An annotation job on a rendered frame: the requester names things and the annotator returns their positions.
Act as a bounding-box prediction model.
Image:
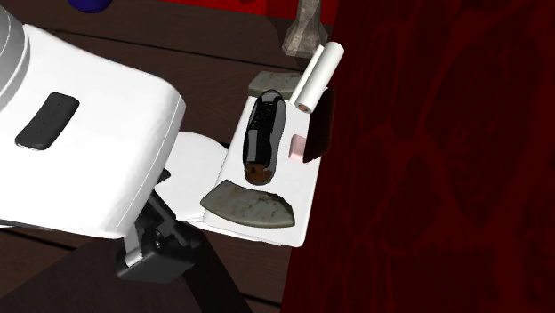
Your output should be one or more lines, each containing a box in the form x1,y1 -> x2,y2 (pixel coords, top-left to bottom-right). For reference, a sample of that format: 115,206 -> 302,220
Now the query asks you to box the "dark robot stand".
0,225 -> 253,313

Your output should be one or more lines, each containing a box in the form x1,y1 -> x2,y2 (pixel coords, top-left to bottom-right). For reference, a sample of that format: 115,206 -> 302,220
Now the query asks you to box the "grey stone wedge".
199,179 -> 297,230

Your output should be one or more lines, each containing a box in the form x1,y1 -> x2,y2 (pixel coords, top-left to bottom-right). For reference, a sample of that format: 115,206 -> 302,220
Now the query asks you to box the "black glossy shoe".
241,88 -> 287,187

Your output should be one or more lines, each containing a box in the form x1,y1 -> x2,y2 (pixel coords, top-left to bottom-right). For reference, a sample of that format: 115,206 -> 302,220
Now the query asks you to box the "pink soap bar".
287,133 -> 309,164

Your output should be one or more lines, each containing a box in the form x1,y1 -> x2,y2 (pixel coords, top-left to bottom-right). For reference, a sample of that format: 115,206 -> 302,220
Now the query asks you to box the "dark red box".
302,85 -> 337,165

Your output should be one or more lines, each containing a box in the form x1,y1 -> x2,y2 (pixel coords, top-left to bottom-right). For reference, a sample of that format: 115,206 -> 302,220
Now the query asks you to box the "grey stone block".
247,70 -> 303,100

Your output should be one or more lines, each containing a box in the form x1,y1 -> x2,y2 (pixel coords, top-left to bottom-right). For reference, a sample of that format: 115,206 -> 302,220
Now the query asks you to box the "white paper roll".
288,41 -> 346,116

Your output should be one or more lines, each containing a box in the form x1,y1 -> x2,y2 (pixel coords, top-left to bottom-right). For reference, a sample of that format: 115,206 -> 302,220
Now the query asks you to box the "blue ball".
66,0 -> 115,14

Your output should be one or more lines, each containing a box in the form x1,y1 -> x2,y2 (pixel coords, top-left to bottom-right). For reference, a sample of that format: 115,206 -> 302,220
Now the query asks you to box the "grey stone pedestal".
281,0 -> 330,60

